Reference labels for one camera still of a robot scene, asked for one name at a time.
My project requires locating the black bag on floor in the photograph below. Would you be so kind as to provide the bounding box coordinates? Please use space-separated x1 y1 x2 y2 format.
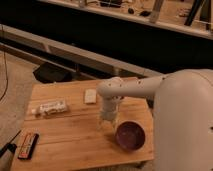
33 62 72 83

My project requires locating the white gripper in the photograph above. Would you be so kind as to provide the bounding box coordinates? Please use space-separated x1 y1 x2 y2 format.
100 98 121 124

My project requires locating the black cable on floor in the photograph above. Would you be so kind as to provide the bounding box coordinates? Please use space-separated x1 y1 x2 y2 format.
0 49 10 101

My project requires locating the black handle tool at edge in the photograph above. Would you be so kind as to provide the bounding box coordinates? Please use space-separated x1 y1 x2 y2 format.
0 132 20 158

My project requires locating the small white rectangular block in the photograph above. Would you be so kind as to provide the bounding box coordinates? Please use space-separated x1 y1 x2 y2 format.
84 89 97 104

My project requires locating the dark red ceramic bowl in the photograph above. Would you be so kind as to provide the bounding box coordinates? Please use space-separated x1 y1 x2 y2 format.
115 121 145 151

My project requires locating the white plastic wrapped package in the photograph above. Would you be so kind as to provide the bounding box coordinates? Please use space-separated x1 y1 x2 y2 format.
31 100 69 116

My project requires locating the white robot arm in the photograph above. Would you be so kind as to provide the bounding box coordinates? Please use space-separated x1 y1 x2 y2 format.
97 69 213 171

